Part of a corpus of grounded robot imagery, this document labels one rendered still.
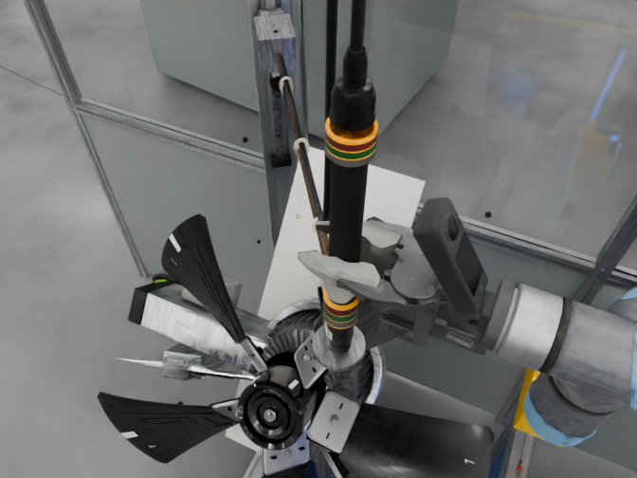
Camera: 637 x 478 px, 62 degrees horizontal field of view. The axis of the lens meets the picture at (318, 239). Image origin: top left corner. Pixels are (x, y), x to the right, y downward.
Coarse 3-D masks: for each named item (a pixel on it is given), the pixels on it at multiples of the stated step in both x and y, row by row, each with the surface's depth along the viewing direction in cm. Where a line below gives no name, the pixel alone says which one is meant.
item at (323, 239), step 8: (280, 72) 96; (288, 104) 90; (288, 112) 89; (296, 136) 85; (304, 176) 79; (312, 208) 75; (320, 232) 71; (320, 240) 71; (328, 240) 71; (320, 248) 70; (328, 248) 70
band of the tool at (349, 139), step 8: (328, 120) 44; (376, 120) 44; (328, 128) 43; (336, 128) 46; (368, 128) 45; (376, 128) 43; (336, 136) 42; (344, 136) 47; (352, 136) 47; (360, 136) 47; (368, 136) 42; (352, 144) 42; (344, 152) 43; (352, 152) 43
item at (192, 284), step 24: (192, 216) 89; (168, 240) 97; (192, 240) 90; (168, 264) 101; (192, 264) 93; (216, 264) 88; (192, 288) 99; (216, 288) 90; (216, 312) 95; (240, 336) 91
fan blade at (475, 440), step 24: (360, 408) 92; (384, 408) 92; (360, 432) 89; (384, 432) 89; (408, 432) 89; (432, 432) 89; (456, 432) 89; (480, 432) 89; (360, 456) 87; (384, 456) 87; (408, 456) 87; (432, 456) 87; (456, 456) 87; (480, 456) 87
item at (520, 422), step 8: (528, 368) 115; (528, 376) 112; (536, 376) 108; (528, 384) 109; (520, 392) 114; (520, 400) 111; (520, 408) 108; (520, 416) 106; (520, 424) 108; (528, 424) 106; (528, 432) 109
